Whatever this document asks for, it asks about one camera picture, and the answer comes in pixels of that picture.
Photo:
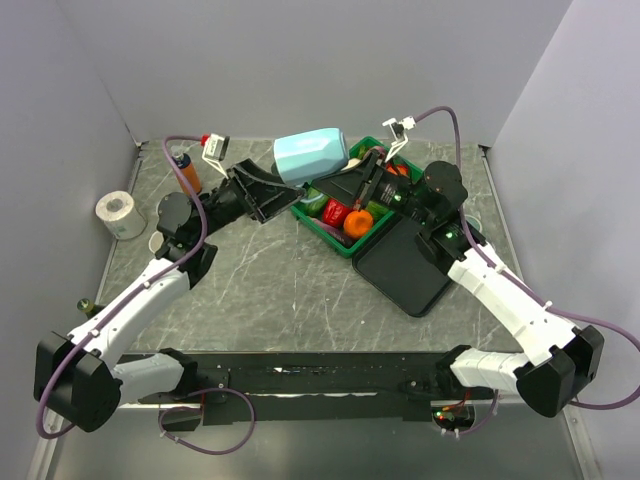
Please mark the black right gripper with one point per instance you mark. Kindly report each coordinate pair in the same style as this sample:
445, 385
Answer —
348, 186

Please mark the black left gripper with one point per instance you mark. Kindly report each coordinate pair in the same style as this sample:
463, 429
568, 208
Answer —
272, 197

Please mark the light blue faceted mug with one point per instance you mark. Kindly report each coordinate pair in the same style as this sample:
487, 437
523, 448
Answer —
303, 157

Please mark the pink ceramic mug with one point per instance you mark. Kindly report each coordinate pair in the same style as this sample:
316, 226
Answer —
155, 242

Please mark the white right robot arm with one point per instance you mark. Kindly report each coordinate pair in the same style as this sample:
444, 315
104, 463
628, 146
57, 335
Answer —
558, 359

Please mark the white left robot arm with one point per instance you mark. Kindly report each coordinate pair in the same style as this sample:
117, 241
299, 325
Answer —
79, 375

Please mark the toy white radish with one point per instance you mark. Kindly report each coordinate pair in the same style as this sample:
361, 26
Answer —
352, 163

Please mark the toy purple turnip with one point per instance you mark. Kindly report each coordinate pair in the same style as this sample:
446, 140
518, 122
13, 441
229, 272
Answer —
380, 151

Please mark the toy orange pumpkin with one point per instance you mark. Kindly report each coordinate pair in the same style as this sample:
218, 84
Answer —
401, 170

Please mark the toy red bell pepper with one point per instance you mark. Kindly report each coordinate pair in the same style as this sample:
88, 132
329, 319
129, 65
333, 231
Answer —
335, 213

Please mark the toy orange fruit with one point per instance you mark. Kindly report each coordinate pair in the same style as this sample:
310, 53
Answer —
357, 224

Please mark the green plastic crate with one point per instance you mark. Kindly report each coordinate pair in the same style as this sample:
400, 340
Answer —
381, 215

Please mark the toy green bell pepper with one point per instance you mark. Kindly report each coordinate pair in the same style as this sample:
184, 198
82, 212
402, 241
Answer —
314, 202

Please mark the toy purple eggplant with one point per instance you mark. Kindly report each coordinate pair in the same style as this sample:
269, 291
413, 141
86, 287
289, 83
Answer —
338, 235

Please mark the orange spray bottle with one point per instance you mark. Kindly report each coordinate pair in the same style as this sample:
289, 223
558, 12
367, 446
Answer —
190, 177

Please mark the black plastic tray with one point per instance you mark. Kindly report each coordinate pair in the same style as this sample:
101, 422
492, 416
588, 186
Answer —
391, 262

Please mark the white toilet paper roll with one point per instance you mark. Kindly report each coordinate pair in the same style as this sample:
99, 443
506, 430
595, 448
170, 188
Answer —
120, 215

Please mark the green glass bottle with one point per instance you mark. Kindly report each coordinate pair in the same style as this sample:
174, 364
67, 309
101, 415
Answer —
85, 306

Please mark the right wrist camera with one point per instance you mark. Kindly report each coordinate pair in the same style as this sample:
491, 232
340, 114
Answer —
398, 130

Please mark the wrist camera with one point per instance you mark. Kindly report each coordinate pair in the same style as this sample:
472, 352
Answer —
214, 148
398, 130

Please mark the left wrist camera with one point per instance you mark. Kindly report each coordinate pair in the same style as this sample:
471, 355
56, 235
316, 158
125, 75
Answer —
214, 148

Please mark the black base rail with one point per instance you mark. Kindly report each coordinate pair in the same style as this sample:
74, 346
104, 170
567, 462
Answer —
230, 387

